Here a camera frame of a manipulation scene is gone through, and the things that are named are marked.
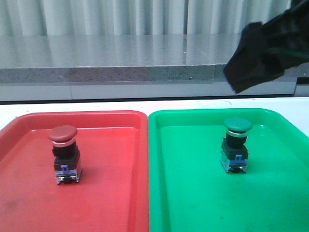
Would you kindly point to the black gripper, camera arm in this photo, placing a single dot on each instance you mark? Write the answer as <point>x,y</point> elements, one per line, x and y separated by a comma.
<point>267,50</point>

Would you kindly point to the green mushroom push button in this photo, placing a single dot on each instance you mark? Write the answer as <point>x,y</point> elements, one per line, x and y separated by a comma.
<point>234,153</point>

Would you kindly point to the red mushroom push button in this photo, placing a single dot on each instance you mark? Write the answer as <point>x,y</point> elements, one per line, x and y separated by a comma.
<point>67,162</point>

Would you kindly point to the green plastic tray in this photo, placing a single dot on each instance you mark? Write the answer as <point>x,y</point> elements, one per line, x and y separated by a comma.
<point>191,192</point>

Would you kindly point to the red plastic tray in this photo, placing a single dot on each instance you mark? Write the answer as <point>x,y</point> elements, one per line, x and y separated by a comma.
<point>112,194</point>

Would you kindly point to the grey stone counter slab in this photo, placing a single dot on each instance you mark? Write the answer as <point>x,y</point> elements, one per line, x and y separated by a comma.
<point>120,58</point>

